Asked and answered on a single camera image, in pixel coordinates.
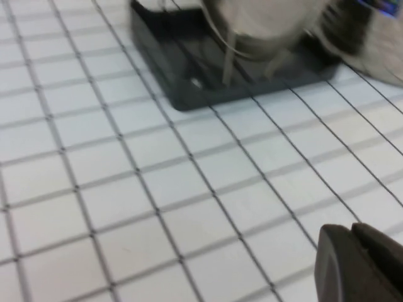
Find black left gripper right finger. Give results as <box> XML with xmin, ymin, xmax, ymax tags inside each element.
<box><xmin>351</xmin><ymin>222</ymin><xmax>403</xmax><ymax>302</ymax></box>

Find stainless steel pot black handles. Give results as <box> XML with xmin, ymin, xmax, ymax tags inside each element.
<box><xmin>343</xmin><ymin>0</ymin><xmax>403</xmax><ymax>87</ymax></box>

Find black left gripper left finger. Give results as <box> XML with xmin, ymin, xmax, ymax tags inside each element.
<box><xmin>314</xmin><ymin>223</ymin><xmax>401</xmax><ymax>302</ymax></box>

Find black wire pot lid rack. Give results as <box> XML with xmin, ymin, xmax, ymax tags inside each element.
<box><xmin>129</xmin><ymin>0</ymin><xmax>343</xmax><ymax>111</ymax></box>

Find white grid-pattern tablecloth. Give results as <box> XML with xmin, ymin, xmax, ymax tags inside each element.
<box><xmin>0</xmin><ymin>0</ymin><xmax>403</xmax><ymax>302</ymax></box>

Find stainless steel lid black knob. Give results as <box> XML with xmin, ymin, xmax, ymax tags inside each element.
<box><xmin>201</xmin><ymin>0</ymin><xmax>372</xmax><ymax>61</ymax></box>

